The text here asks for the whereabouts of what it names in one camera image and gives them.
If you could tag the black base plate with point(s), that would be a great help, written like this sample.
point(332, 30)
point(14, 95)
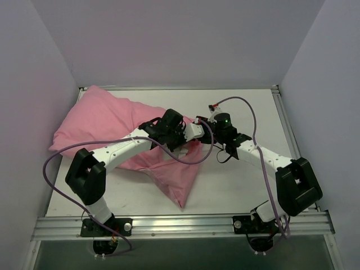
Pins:
point(252, 224)
point(90, 228)

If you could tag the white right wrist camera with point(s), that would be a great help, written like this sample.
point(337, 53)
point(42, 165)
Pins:
point(214, 110)

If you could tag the aluminium frame rail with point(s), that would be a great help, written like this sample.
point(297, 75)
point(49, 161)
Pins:
point(178, 87)
point(289, 134)
point(178, 227)

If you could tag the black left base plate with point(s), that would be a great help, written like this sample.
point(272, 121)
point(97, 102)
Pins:
point(90, 228)

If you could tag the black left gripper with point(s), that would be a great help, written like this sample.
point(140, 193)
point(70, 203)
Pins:
point(174, 141)

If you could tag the aluminium front frame rail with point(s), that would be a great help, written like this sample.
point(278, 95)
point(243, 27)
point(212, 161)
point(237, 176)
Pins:
point(178, 227)

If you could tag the pink pillowcase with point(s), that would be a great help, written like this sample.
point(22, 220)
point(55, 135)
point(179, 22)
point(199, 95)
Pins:
point(100, 116)

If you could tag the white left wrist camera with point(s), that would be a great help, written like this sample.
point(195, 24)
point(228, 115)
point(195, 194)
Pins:
point(193, 131)

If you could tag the aluminium right frame rail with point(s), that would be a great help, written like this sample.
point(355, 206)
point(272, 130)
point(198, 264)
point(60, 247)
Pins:
point(289, 134)

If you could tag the aluminium back frame rail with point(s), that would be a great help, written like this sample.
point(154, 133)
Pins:
point(178, 87)

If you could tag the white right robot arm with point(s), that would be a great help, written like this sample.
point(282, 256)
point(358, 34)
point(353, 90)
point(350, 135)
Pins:
point(297, 187)

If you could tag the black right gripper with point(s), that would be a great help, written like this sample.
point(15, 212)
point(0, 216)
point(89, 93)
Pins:
point(205, 135)

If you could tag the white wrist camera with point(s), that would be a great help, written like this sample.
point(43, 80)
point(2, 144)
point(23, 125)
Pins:
point(193, 131)
point(214, 110)

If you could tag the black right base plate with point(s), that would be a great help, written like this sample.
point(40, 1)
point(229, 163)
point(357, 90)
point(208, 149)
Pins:
point(252, 224)

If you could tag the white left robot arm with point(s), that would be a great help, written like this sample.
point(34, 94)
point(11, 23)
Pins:
point(87, 174)

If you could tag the white pillowcase label tag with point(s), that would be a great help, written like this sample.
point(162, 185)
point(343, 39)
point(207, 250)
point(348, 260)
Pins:
point(182, 152)

